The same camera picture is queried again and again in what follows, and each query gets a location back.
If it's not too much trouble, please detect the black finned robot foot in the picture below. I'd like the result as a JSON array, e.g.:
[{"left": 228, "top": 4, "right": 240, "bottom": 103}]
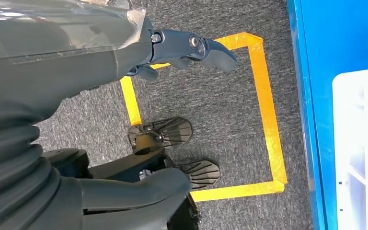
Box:
[
  {"left": 176, "top": 160, "right": 221, "bottom": 191},
  {"left": 127, "top": 116, "right": 193, "bottom": 150}
]

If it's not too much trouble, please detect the ribbed grey left arm sleeve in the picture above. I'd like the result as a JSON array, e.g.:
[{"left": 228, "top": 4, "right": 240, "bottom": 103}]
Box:
[{"left": 0, "top": 122, "right": 62, "bottom": 230}]

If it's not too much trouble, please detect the black robot leg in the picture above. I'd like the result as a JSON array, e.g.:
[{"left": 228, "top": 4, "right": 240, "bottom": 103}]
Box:
[{"left": 43, "top": 134, "right": 201, "bottom": 230}]

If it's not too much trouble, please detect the blue metal shelf rack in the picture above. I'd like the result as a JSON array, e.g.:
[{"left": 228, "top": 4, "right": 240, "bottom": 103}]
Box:
[{"left": 287, "top": 0, "right": 368, "bottom": 230}]

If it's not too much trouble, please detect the white plastic crate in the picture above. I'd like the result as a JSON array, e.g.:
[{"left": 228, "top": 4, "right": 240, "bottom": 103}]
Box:
[{"left": 331, "top": 67, "right": 368, "bottom": 230}]

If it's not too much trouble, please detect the yellow floor tape square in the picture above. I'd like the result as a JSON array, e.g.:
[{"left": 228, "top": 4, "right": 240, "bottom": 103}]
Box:
[{"left": 119, "top": 32, "right": 288, "bottom": 203}]

